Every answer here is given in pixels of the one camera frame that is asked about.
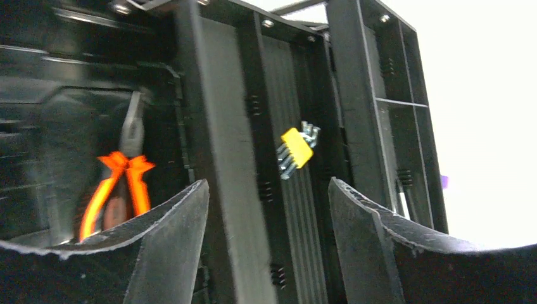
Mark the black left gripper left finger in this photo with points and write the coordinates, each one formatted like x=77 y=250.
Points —
x=152 y=258

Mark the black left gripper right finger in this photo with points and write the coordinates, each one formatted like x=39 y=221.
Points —
x=386 y=258

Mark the orange cutting pliers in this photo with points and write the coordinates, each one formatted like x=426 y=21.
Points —
x=122 y=193

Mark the yellow hex key set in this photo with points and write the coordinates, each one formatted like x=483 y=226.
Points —
x=296 y=148

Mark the black plastic toolbox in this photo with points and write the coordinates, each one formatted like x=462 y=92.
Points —
x=222 y=82

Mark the purple plastic scraper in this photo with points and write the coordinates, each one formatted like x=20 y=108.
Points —
x=444 y=181

